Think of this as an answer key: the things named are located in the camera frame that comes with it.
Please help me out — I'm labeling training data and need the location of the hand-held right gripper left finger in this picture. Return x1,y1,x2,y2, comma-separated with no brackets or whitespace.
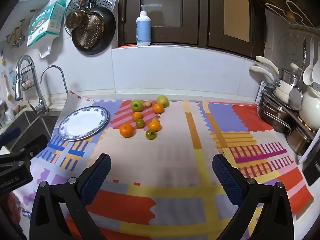
29,153,112,240

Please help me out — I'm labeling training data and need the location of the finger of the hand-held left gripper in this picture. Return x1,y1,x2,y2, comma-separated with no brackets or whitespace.
0,134,48,166
0,127,21,147

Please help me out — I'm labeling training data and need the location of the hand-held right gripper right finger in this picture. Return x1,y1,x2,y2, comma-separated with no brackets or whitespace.
212,154,294,240

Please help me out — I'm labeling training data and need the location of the blue patterned white plate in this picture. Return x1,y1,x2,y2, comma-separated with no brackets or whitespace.
58,106,110,141

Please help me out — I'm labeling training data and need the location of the large orange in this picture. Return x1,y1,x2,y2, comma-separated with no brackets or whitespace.
119,123,134,138

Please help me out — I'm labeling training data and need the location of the stainless steel sink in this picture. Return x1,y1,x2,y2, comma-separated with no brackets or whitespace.
0,110,61,153

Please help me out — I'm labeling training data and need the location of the chrome pull-down faucet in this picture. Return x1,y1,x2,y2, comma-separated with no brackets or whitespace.
15,54,49,114

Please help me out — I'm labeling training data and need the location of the colourful patterned mat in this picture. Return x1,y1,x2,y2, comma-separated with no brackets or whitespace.
12,90,314,240

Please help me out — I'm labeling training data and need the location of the green apple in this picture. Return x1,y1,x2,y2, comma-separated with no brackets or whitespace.
130,99,143,112

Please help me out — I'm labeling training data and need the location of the black induction cooker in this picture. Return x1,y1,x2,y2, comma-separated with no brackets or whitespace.
298,130,320,187

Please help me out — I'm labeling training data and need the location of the yellow-green apple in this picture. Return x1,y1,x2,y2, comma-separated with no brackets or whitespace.
156,95,169,107

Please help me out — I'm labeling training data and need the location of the white pot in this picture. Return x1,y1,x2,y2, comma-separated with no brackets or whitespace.
273,79,294,101

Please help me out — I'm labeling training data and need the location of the metal spatula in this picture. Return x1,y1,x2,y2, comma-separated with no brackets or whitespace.
289,38,308,111

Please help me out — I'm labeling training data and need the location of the white kettle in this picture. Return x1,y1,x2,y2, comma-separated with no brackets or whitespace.
298,86,320,130

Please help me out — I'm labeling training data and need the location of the teal and white tissue package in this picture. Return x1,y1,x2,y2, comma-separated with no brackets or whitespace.
27,0,67,48

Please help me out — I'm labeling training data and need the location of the stainless steel pot with lid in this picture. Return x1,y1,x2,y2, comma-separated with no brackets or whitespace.
280,64,304,88

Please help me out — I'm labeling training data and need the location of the brass mesh strainer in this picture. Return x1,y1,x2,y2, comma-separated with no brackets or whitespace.
74,14,105,49

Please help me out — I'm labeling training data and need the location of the white ladle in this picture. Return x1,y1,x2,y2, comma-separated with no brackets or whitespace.
303,39,314,86
312,52,320,83

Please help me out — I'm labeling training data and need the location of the small brass pan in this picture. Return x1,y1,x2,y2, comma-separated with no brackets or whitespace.
64,0,88,30

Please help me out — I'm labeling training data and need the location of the black frying pan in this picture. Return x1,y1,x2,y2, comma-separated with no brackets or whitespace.
71,0,117,55

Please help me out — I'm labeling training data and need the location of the white and blue pump bottle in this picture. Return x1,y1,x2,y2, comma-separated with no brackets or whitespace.
136,4,152,47

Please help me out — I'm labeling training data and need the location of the brown pot lid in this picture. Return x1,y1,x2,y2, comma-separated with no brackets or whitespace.
254,0,317,29

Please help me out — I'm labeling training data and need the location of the black wire basket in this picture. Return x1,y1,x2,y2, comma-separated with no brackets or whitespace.
19,65,36,91

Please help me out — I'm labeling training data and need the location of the wall hook rack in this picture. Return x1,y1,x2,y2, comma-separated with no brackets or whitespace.
6,19,27,49

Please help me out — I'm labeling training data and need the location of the white pan handle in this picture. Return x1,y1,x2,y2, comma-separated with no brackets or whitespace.
256,56,280,75
250,65,275,83

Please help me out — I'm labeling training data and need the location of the dark wooden window frame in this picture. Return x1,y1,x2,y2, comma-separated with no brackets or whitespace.
117,0,266,58

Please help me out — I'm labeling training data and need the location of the white wire rack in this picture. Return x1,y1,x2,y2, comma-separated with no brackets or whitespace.
264,1,320,34

